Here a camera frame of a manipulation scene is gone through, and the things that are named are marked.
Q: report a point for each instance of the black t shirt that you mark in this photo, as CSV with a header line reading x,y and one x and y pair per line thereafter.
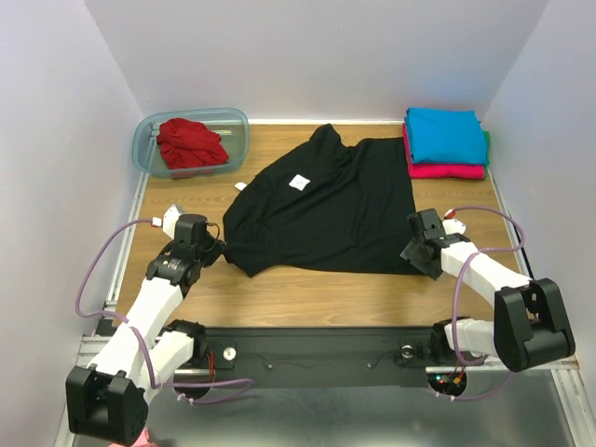
x,y
325,206

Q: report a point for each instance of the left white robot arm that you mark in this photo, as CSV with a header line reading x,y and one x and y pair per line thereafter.
x,y
109,398

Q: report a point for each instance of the aluminium frame rail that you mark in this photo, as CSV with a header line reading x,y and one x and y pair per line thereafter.
x,y
89,348

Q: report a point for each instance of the folded green t shirt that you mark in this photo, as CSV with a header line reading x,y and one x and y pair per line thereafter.
x,y
487,140

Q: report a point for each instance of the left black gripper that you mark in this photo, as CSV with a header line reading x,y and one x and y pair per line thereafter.
x,y
217,249

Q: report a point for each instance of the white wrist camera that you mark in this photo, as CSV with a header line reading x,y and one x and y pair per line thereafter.
x,y
453,226
170,218

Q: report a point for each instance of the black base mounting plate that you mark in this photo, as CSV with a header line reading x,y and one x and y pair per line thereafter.
x,y
321,357

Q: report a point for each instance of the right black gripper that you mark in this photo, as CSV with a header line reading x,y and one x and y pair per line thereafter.
x,y
420,253

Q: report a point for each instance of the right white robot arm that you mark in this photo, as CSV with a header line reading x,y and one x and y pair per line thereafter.
x,y
530,326

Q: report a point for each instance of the folded blue t shirt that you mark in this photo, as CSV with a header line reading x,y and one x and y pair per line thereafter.
x,y
448,137

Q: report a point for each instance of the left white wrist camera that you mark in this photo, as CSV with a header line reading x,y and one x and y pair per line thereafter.
x,y
170,218

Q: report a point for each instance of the clear blue plastic bin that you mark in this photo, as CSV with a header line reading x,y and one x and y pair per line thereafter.
x,y
231,124

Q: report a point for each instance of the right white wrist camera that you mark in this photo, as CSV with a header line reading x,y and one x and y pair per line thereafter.
x,y
453,226

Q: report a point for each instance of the folded pink t shirt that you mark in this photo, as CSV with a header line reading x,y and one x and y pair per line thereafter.
x,y
440,171

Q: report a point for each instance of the red t shirt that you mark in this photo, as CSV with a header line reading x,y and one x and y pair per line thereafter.
x,y
185,144

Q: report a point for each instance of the pink cloth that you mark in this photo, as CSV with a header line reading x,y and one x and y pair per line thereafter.
x,y
142,441

